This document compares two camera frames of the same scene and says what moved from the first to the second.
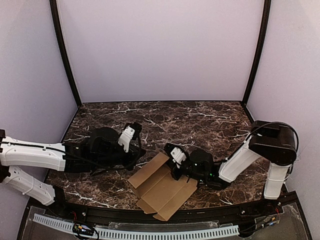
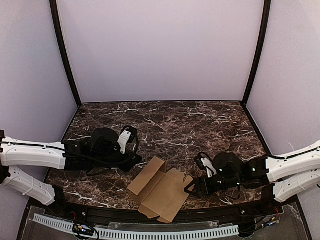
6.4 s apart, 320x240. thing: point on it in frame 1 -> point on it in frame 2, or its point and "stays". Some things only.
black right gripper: [175, 171] -> [202, 184]
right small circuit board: [271, 220] stays
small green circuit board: [83, 229] stays
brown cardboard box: [160, 193] stays
